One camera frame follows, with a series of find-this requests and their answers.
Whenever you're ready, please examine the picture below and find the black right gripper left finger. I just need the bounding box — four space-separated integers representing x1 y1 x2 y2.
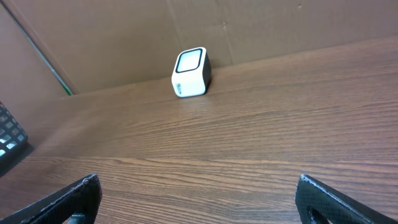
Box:
1 174 102 224

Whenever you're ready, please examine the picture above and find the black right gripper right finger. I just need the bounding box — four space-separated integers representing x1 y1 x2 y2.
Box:
295 174 397 224

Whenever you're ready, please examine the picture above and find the grey plastic mesh basket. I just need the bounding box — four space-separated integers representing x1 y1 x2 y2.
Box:
1 103 28 168

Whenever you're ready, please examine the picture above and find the brown cardboard back panel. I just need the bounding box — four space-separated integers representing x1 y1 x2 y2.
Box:
1 1 397 122

